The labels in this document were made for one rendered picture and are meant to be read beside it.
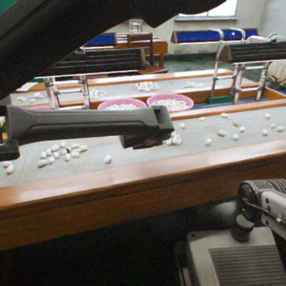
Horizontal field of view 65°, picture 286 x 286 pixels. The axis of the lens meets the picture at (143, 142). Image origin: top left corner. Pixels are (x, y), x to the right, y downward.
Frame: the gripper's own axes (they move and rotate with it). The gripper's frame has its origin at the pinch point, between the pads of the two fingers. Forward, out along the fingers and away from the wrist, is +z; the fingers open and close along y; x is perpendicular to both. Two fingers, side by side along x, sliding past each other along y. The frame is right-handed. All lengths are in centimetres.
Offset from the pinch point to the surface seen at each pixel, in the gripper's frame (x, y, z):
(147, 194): 18.6, 1.3, -2.9
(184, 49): -283, -266, 425
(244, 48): -32, -49, -5
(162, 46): -171, -116, 224
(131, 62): -28.7, -0.6, -3.7
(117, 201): 19.1, 11.7, -2.3
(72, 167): 5.3, 24.9, 7.8
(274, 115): -7, -81, 18
